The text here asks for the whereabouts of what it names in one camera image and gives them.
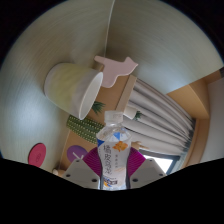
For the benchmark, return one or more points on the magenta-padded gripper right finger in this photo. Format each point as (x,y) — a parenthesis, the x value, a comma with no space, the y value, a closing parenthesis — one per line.
(146,171)

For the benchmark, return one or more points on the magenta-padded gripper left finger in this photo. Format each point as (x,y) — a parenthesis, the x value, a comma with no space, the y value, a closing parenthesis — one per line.
(80,173)

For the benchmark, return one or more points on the clear plastic drink bottle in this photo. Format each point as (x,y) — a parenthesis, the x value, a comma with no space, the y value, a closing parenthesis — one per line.
(113,153)

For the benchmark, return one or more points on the dark-framed window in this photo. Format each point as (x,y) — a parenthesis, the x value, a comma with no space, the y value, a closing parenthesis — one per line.
(163,162)

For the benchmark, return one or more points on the purple round number sticker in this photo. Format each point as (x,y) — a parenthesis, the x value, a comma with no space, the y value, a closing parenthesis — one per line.
(75,151)

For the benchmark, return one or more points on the wooden hand figure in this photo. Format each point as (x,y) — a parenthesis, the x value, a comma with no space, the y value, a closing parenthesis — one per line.
(138,145)

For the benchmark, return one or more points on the tall green cactus ornament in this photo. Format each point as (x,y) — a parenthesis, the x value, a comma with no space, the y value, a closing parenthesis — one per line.
(83,128)

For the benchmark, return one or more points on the flat round red coaster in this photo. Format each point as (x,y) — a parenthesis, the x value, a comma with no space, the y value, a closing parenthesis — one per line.
(36,155)

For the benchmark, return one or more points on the light grey curtain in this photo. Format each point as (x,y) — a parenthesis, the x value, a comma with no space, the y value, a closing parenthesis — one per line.
(156,120)

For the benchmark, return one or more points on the small potted plant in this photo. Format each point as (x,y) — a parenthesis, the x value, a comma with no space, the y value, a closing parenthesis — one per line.
(130,113)
(97,107)

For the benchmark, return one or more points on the pale yellow cup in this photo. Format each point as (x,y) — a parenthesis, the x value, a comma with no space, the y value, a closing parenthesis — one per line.
(70,86)

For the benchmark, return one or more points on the pink llama figure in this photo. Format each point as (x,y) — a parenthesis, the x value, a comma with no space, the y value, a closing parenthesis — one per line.
(115,70)

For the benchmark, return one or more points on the low grey desk partition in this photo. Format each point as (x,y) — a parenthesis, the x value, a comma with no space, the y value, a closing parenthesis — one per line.
(166,43)

